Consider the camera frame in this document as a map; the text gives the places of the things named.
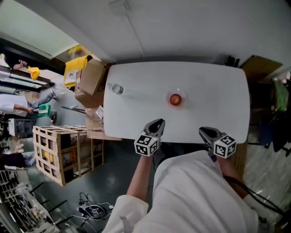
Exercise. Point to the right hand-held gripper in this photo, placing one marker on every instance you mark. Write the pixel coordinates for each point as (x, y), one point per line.
(225, 146)

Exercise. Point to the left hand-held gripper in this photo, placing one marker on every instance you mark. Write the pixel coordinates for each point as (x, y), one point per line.
(145, 145)

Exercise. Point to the red apple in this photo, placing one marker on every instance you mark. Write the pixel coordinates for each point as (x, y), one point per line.
(175, 99)

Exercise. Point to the clear round plate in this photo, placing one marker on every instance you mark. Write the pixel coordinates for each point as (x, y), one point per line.
(184, 96)

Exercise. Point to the person's right forearm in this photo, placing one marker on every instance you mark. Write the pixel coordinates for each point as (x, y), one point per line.
(229, 175)

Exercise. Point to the person's left forearm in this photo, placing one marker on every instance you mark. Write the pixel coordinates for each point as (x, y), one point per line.
(141, 177)

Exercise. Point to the clear plastic water bottle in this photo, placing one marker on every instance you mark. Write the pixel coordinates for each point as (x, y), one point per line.
(116, 88)

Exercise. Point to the taped cardboard box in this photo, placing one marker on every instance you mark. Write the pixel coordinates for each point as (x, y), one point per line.
(97, 129)

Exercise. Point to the person's white shirt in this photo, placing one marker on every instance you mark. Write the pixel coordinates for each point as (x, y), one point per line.
(195, 195)

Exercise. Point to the brown cardboard box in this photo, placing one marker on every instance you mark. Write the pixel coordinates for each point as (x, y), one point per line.
(89, 100)

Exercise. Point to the black office chair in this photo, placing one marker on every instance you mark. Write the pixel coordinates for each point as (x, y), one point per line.
(283, 134)

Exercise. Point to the green cloth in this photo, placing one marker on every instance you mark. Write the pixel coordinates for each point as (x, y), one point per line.
(281, 95)

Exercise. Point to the open cardboard box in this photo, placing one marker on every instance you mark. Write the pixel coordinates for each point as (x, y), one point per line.
(91, 77)

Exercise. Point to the brown wooden board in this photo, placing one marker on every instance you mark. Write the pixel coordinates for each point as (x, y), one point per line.
(261, 67)

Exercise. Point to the white power strip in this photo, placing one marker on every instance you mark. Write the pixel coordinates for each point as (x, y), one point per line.
(111, 207)

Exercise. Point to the yellow plastic bin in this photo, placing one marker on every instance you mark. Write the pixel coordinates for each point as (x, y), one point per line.
(72, 70)

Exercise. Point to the wooden slat crate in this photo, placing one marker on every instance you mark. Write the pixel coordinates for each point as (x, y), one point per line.
(52, 157)

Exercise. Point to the green plastic basket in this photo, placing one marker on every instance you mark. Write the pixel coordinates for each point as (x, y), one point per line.
(44, 110)

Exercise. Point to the grey storage crate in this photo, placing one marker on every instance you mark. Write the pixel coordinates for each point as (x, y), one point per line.
(21, 127)

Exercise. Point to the black items by wall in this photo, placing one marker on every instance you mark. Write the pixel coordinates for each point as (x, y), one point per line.
(232, 61)

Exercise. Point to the white wall junction box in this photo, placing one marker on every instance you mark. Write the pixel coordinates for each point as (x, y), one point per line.
(119, 6)

